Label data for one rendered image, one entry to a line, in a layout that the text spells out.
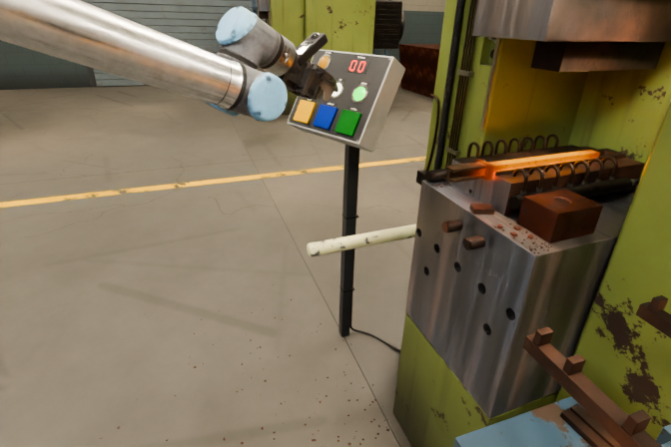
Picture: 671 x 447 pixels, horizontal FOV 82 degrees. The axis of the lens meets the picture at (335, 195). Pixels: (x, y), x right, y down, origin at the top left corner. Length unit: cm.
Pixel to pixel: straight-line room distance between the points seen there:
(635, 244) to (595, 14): 44
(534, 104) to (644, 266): 54
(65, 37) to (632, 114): 125
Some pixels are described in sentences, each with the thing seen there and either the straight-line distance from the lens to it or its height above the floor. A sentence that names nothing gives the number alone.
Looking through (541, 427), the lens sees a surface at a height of 68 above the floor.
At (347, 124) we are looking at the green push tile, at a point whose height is 101.
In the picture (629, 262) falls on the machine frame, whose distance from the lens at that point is 94.
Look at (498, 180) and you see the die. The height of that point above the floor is 99.
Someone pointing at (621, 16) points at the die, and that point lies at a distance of 98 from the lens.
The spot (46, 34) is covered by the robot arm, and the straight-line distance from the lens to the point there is 66.
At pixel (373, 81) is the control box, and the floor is 113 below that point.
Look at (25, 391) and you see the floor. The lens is 199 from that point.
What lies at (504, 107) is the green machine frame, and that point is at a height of 109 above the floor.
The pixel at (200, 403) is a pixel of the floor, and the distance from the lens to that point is 169.
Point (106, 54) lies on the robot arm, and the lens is 67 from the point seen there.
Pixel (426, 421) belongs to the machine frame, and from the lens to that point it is 138.
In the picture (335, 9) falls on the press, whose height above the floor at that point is 141.
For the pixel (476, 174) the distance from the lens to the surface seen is 92.
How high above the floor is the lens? 130
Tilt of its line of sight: 25 degrees down
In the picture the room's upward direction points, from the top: 1 degrees clockwise
